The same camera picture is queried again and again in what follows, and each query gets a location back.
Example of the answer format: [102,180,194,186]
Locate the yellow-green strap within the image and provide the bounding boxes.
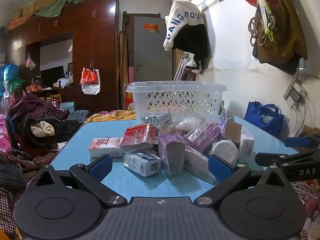
[251,0,274,42]

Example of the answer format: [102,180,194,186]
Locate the pink patterned cloth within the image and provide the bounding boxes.
[292,180,320,240]

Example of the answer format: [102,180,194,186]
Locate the brown-flap cardboard box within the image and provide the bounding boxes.
[220,119,242,140]

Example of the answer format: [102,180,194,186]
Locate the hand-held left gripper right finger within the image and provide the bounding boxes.
[192,154,294,208]

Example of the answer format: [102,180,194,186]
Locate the small hanging plastic bag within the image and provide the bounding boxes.
[26,52,36,70]

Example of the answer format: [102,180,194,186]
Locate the red packet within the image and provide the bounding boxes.
[120,123,157,152]

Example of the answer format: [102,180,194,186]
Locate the white plastic packet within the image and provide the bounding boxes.
[184,145,217,183]

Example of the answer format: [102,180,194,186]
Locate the black television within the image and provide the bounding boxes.
[40,65,64,88]

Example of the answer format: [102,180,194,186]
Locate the folded metal rack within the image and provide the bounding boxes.
[174,52,198,82]

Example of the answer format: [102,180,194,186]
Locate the purple plastic-wrapped packet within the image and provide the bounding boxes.
[184,121,222,153]

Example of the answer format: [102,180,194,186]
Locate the dark quilted jacket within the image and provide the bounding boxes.
[0,155,27,193]

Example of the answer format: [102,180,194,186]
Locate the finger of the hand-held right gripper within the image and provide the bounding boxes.
[255,152,289,167]
[284,135,312,148]

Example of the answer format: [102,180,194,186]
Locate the grey door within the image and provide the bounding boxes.
[134,16,173,83]

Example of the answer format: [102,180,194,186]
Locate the red white plastic bag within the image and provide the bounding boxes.
[80,67,100,95]

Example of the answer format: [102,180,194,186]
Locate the dark power cable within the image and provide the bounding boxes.
[295,102,307,135]

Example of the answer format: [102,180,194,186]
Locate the clear bag with pink contents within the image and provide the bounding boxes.
[175,117,213,133]

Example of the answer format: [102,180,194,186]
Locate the small cardboard box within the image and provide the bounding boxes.
[12,4,35,20]

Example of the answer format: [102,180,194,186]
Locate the green plastic bag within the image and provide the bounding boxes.
[9,78,25,92]

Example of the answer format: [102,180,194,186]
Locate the red white tissue box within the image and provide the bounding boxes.
[88,137,123,158]

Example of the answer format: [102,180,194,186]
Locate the white lettered hoodie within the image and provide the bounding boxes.
[163,0,207,52]

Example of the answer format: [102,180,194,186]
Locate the blue grey garment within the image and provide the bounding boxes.
[67,110,89,123]

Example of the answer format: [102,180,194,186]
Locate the white plastic lattice basket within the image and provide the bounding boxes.
[125,81,228,124]

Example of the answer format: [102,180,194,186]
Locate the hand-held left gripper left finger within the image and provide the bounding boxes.
[26,154,127,208]

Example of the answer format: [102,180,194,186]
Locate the beige cloth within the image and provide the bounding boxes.
[30,121,55,137]

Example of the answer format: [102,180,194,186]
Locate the wooden planks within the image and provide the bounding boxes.
[114,31,128,110]

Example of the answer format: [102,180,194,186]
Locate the pile of dark clothes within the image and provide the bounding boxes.
[0,94,83,170]

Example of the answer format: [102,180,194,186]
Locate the blue shopping bag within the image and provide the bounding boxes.
[244,102,285,138]

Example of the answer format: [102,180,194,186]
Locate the yellow blanket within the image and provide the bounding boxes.
[84,110,137,124]

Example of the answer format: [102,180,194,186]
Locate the white round container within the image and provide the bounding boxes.
[209,140,240,165]

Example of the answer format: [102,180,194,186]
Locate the teal box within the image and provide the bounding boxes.
[60,102,76,112]

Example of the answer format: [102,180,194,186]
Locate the blue plastic bag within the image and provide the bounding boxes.
[2,64,20,82]

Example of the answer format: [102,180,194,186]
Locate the coiled beige rope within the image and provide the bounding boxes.
[248,12,275,47]

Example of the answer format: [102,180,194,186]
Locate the green cloth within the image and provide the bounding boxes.
[35,0,94,18]

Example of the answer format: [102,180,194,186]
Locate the purple box in plastic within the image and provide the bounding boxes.
[158,132,187,178]

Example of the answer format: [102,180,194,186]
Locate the small white blue box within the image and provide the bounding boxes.
[159,112,173,128]
[141,115,160,130]

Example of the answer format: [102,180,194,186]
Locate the black hanging garment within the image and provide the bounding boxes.
[172,24,209,73]

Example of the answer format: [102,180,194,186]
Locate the pink bedding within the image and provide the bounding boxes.
[0,114,15,153]

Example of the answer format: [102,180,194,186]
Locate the wall power strip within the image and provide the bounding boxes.
[283,79,308,108]

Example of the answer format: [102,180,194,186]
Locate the dark red wooden wardrobe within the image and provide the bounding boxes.
[6,0,120,110]

